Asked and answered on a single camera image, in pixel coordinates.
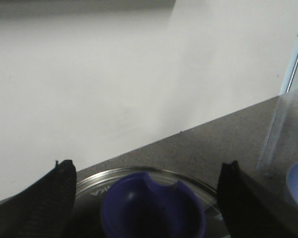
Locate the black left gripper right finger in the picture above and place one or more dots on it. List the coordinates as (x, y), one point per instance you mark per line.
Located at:
(251, 211)

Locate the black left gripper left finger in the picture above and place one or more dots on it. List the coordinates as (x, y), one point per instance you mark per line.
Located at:
(41, 210)

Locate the window frame at right edge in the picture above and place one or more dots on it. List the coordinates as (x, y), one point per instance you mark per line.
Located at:
(295, 54)

